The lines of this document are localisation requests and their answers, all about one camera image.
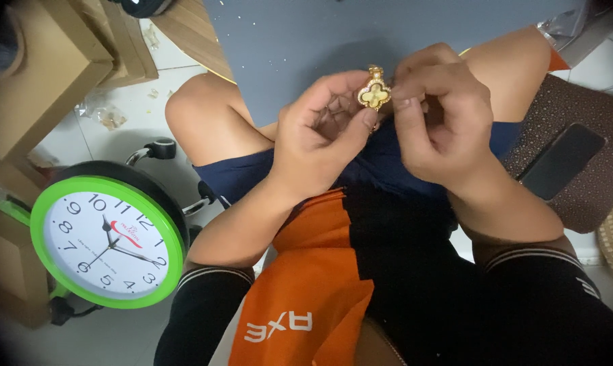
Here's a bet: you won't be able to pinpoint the clear plastic wrapper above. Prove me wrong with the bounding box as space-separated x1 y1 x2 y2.
74 88 128 131

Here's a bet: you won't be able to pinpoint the brown dotted seat cushion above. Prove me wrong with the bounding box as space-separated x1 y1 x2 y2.
499 73 613 235

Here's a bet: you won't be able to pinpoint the green rimmed wall clock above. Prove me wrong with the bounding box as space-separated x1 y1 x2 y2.
30 161 190 310

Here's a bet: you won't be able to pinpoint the person's left hand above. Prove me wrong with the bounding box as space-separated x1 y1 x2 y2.
268 70 379 205

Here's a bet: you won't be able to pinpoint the person's right hand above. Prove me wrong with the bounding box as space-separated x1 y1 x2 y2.
390 43 496 188

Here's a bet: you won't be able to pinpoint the wooden board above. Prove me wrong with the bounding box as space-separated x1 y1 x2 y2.
150 0 234 83

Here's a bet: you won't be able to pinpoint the person's left leg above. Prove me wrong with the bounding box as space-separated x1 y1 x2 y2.
164 72 279 168

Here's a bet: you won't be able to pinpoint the large brown cardboard box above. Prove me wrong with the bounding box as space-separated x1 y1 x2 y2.
0 0 115 159

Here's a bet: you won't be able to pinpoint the flat brown cardboard box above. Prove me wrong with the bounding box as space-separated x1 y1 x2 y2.
67 0 160 90

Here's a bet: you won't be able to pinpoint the person's leg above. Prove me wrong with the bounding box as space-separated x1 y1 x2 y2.
164 72 279 168
459 25 554 124

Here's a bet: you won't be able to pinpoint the black power plug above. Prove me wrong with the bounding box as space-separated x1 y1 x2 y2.
49 297 105 327

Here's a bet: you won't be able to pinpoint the navy blue shorts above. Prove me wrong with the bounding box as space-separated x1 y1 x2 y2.
193 116 524 210

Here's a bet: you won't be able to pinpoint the chrome chair base with castor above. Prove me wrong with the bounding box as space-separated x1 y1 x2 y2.
125 138 218 217

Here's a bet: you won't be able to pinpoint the orange and black shirt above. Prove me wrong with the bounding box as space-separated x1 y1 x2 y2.
153 185 613 366

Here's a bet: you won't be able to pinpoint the black round object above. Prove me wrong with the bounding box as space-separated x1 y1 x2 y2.
117 0 174 19

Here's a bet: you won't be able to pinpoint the small brown cardboard box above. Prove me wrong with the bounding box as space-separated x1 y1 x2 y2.
0 151 52 329

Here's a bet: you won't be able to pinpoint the black smartphone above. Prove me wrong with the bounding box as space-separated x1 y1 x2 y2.
519 122 607 202

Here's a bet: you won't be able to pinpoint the person's right leg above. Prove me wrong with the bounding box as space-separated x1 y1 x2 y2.
459 25 554 124

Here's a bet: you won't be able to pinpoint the silver foil bag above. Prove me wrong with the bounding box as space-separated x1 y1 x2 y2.
536 0 594 53

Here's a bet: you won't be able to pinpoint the grey work mat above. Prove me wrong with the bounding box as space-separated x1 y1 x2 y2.
203 0 588 128

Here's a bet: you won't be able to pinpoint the gold clover pendant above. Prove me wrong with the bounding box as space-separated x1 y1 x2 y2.
357 64 392 112

